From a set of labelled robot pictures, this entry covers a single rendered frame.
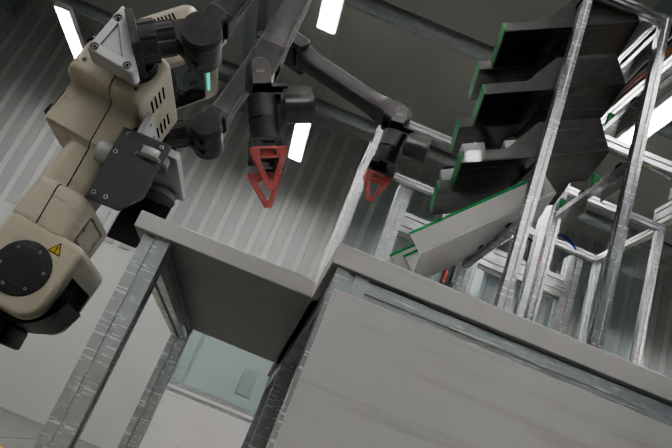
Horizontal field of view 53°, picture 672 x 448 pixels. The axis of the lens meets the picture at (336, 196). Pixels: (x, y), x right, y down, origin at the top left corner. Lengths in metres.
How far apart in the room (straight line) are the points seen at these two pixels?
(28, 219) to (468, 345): 0.85
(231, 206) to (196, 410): 4.32
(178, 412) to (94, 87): 5.40
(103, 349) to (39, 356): 8.94
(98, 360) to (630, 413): 0.75
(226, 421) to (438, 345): 5.80
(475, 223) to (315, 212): 9.10
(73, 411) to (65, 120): 0.62
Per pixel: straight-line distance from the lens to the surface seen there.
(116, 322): 1.12
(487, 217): 1.24
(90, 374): 1.11
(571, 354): 0.95
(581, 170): 1.42
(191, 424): 6.65
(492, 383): 0.91
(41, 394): 9.98
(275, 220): 10.18
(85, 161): 1.44
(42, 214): 1.37
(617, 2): 1.55
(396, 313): 0.89
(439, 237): 1.21
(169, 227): 1.12
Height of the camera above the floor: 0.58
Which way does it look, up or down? 22 degrees up
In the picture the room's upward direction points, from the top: 22 degrees clockwise
